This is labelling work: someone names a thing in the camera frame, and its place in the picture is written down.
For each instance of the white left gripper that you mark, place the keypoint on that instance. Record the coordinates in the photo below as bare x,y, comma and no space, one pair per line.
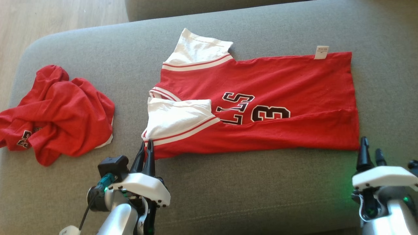
147,189

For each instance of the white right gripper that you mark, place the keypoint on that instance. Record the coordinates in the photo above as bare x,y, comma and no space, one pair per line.
382,178

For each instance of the red basketball jersey white sleeves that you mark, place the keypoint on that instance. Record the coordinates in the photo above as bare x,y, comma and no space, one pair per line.
261,107

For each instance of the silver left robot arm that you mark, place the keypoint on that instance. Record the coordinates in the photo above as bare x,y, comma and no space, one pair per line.
120,218

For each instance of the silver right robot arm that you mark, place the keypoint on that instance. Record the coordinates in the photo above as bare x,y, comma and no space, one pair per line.
395,218

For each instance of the large sofa seat cushion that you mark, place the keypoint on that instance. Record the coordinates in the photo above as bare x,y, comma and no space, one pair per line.
228,195

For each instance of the adjoining sofa seat cushion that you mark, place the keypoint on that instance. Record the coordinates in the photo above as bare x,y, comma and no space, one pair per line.
196,8

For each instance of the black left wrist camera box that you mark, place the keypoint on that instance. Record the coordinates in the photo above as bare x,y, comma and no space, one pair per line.
112,166

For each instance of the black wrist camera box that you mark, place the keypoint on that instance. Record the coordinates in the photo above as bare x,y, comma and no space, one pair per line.
112,166
413,166

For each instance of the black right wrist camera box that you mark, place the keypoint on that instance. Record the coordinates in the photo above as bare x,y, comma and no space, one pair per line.
413,166

